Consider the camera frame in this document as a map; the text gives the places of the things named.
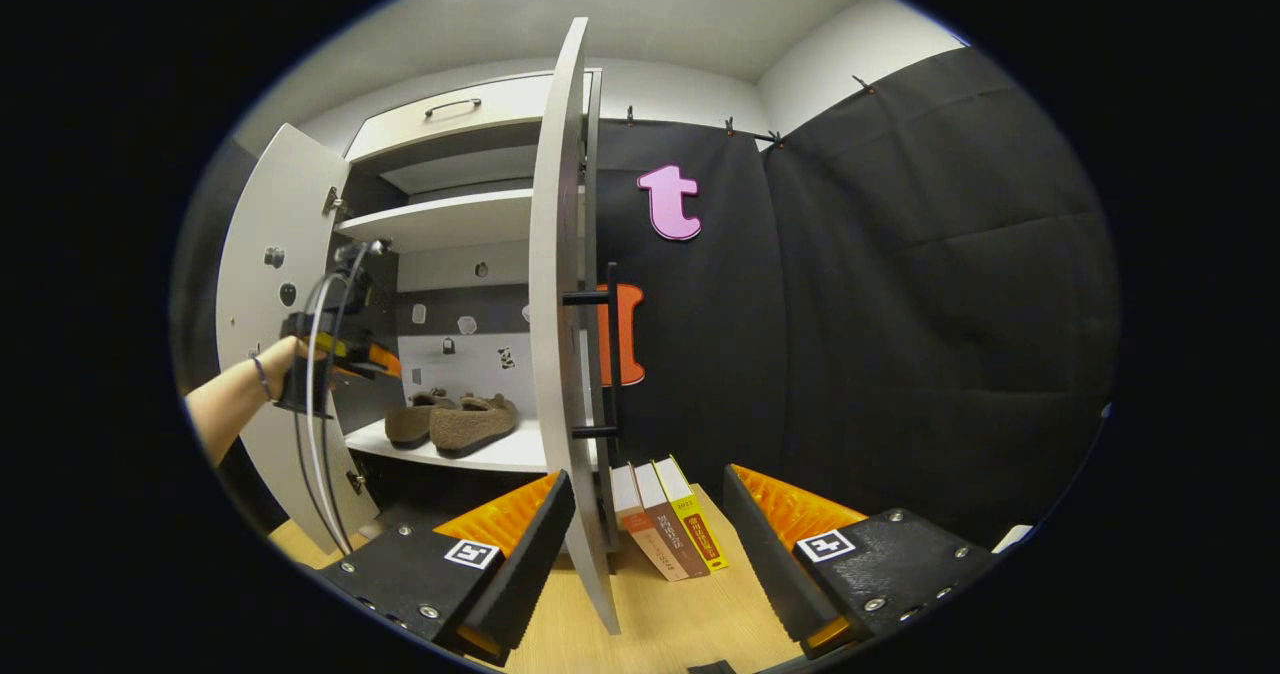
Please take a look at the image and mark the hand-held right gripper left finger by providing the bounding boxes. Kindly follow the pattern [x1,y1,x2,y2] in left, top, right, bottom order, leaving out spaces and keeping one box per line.
[316,469,579,667]

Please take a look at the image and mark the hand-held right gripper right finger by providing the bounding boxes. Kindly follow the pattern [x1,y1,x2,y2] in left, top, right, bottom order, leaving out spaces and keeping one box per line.
[720,462,1003,660]

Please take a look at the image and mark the brown fuzzy shoe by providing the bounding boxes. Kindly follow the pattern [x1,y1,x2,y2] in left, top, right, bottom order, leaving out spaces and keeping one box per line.
[385,389,461,450]
[430,394,519,458]

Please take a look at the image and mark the white cabinet door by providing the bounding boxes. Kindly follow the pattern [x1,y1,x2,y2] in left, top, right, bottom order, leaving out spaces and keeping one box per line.
[528,17,623,637]
[215,122,383,557]

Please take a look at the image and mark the white shoe cabinet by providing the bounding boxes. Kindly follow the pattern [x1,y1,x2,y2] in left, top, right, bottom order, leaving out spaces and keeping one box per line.
[335,69,601,515]

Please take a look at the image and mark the white cabinet shelf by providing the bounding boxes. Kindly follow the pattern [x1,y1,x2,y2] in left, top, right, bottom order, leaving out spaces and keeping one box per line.
[335,187,538,253]

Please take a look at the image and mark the white cabinet drawer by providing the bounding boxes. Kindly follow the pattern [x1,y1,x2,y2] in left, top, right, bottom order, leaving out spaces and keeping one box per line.
[345,72,549,165]

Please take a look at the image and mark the yellow book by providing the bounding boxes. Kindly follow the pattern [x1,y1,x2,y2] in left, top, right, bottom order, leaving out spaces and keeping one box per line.
[655,454,731,572]

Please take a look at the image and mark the brown book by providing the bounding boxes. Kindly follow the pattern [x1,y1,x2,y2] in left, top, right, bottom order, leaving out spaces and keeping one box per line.
[633,461,711,580]

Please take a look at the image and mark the white and orange book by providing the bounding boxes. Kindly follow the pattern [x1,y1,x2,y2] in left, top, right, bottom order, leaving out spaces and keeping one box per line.
[610,464,691,583]

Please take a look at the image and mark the black backdrop cloth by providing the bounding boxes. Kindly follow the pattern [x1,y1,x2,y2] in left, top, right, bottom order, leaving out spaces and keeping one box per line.
[170,44,1121,555]

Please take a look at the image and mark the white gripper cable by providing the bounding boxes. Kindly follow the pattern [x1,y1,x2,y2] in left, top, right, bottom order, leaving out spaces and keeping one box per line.
[303,240,393,557]

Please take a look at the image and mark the black right door handle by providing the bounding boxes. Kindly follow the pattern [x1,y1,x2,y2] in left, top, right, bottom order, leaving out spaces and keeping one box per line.
[562,262,623,442]

